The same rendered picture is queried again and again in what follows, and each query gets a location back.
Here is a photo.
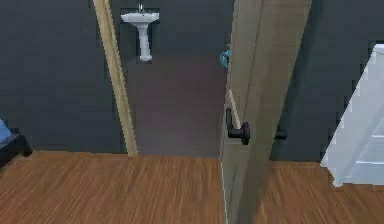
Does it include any white chest of drawers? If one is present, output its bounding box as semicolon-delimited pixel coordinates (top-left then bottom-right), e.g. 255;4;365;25
320;43;384;188

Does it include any black door lever handle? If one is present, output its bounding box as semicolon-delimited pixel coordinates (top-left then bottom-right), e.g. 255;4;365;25
225;107;251;146
274;126;288;141

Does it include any white pedestal sink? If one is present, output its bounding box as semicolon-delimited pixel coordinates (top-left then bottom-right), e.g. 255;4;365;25
120;3;160;63

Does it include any teal round wall ring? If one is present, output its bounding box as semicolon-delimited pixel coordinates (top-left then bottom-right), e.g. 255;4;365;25
219;49;232;69

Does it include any tan wooden room door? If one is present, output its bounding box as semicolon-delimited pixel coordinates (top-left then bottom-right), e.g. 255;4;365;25
219;0;313;224

